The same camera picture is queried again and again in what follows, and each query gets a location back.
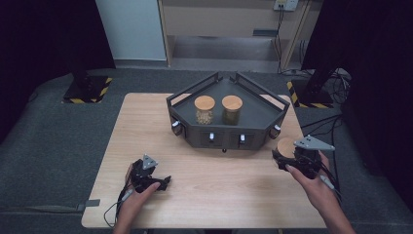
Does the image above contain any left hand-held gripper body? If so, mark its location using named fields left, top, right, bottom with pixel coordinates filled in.
left=128, top=153, right=164, bottom=194

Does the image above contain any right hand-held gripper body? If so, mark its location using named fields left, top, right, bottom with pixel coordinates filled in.
left=290, top=135, right=336, bottom=180

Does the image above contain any glass jar with wooden lid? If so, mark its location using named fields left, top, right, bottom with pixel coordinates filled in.
left=275, top=136, right=297, bottom=164

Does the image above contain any black corner rack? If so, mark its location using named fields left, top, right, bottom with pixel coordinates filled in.
left=166, top=71, right=291, bottom=154

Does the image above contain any glass jar of green beans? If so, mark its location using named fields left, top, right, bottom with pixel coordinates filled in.
left=221, top=95, right=244, bottom=127

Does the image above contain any glass jar of pale beans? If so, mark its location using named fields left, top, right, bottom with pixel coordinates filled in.
left=194, top=95, right=216, bottom=126

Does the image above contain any person's left hand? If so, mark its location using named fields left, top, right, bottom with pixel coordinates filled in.
left=120, top=163, right=162, bottom=213

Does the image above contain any person's right hand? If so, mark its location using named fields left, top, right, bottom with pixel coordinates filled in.
left=284, top=151, right=337, bottom=213

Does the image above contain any black stand with striped base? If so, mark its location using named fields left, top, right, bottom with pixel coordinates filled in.
left=286, top=66, right=339, bottom=109
left=61, top=57, right=114, bottom=104

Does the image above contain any black curtain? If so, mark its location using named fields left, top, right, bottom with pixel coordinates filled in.
left=0, top=0, right=116, bottom=145
left=301, top=0, right=413, bottom=204

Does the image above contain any white panel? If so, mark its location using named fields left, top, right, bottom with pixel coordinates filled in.
left=94, top=0, right=168, bottom=62

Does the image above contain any white power outlet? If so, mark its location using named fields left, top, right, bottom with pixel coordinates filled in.
left=273, top=0, right=300, bottom=12

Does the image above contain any left hand-held gripper cable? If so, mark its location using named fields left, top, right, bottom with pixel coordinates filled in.
left=103, top=184, right=134, bottom=229

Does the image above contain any hand-held gripper cable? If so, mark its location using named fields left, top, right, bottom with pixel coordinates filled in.
left=103, top=184, right=134, bottom=229
left=319, top=160, right=344, bottom=207

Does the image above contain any right hand-held gripper cable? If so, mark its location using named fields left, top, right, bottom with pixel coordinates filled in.
left=319, top=160, right=344, bottom=207

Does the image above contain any black floor cable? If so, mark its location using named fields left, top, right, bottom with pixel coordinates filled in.
left=300, top=113, right=344, bottom=132

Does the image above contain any grey floor strap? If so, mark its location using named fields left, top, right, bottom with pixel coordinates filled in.
left=75, top=199, right=101, bottom=213

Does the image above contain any bundle of black cables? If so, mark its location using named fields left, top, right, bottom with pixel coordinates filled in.
left=324, top=67, right=354, bottom=105

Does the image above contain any black cable from outlet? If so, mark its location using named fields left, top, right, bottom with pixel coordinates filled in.
left=273, top=7, right=284, bottom=74

